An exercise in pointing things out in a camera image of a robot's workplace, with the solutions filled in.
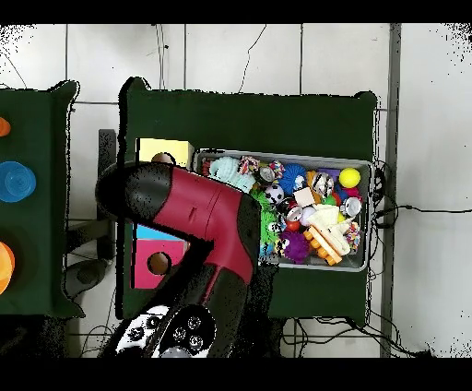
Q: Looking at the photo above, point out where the wooden box with three holes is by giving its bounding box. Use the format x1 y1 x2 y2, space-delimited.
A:
131 137 195 290

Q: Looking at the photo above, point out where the mint green cloth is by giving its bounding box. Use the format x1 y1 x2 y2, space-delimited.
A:
208 156 256 194

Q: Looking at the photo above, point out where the small soccer ball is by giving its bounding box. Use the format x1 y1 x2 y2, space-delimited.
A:
264 184 286 206

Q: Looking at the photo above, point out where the green fuzzy toy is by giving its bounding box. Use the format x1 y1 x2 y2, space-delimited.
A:
259 211 282 244

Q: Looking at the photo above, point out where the blue fuzzy toy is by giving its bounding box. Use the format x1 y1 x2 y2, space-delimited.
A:
278 163 308 196

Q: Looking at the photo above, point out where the dark green table cloth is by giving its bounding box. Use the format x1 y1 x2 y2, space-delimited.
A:
117 77 379 327
0 80 86 319

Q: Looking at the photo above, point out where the purple spiky toy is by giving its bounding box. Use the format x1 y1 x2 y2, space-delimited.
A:
280 230 311 265

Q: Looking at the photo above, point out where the cream knitted cloth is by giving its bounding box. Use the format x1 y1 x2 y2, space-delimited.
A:
306 203 351 256

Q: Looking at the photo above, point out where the orange toy building block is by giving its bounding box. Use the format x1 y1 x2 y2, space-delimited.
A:
302 225 343 267

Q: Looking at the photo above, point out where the yellow ball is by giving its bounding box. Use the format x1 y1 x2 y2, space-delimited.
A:
338 167 361 189

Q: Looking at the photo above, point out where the black flat panel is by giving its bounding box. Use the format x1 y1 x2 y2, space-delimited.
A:
97 128 118 261

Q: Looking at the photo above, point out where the blue plastic cup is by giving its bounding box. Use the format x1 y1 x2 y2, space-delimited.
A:
0 160 37 204

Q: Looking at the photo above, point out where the shallow wire mesh bin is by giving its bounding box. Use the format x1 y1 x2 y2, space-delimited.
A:
194 148 373 273

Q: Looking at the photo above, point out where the black cable bundle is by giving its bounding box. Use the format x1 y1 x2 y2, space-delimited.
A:
281 316 432 358

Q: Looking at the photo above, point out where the black power cable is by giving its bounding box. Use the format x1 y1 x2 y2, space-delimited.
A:
372 204 472 229

